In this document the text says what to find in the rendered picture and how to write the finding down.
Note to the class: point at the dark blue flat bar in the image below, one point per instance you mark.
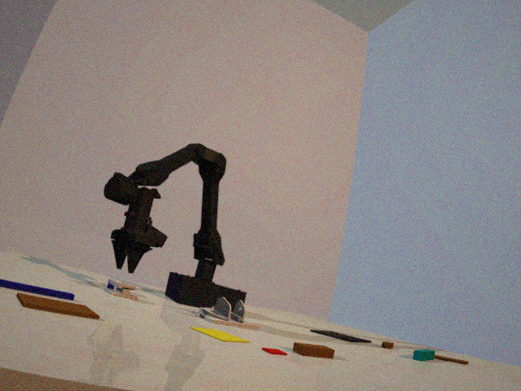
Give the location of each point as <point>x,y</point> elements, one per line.
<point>35,289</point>

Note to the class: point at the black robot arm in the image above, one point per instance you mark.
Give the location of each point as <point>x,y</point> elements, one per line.
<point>207,242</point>

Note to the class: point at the yellow flat plate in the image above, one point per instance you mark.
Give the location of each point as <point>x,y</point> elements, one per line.
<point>223,336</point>

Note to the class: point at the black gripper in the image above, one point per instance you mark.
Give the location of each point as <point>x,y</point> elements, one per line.
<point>132,240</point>

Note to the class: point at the teal block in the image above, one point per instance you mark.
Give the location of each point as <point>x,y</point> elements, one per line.
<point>423,355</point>

